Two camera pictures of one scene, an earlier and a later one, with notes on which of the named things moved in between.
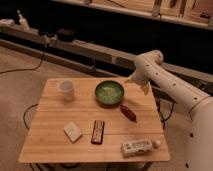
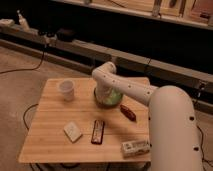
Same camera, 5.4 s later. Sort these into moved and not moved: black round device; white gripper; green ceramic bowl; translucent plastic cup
Moved: white gripper
Not moved: black round device; translucent plastic cup; green ceramic bowl
